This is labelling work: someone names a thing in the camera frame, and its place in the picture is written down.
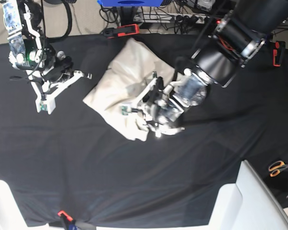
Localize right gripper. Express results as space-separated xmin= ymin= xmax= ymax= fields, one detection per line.
xmin=26 ymin=50 xmax=75 ymax=96

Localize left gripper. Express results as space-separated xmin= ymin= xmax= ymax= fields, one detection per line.
xmin=139 ymin=76 xmax=185 ymax=138

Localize white T-shirt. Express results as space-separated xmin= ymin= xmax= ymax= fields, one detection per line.
xmin=83 ymin=38 xmax=174 ymax=141

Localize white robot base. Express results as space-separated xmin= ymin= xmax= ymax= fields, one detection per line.
xmin=208 ymin=160 xmax=288 ymax=230
xmin=0 ymin=180 xmax=49 ymax=230

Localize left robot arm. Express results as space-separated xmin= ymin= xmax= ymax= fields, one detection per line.
xmin=141 ymin=0 xmax=288 ymax=137

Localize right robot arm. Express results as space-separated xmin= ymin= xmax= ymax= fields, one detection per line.
xmin=0 ymin=0 xmax=73 ymax=96

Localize orange black clamp top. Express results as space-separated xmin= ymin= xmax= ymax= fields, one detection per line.
xmin=102 ymin=24 xmax=140 ymax=38

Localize orange black clamp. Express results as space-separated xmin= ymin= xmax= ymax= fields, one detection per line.
xmin=273 ymin=41 xmax=286 ymax=67
xmin=102 ymin=24 xmax=140 ymax=38

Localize blue plastic box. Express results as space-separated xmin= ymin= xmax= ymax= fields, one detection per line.
xmin=97 ymin=0 xmax=163 ymax=7

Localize black table cloth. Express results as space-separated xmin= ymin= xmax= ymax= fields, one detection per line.
xmin=0 ymin=34 xmax=288 ymax=228

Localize white power strip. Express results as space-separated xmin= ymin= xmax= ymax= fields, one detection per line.
xmin=133 ymin=12 xmax=207 ymax=24

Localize orange black clamp right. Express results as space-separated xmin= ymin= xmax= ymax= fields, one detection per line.
xmin=273 ymin=41 xmax=286 ymax=67

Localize orange clamp bottom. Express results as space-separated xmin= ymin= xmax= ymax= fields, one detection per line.
xmin=57 ymin=210 xmax=76 ymax=230

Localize orange handled scissors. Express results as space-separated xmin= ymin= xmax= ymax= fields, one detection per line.
xmin=268 ymin=161 xmax=288 ymax=177

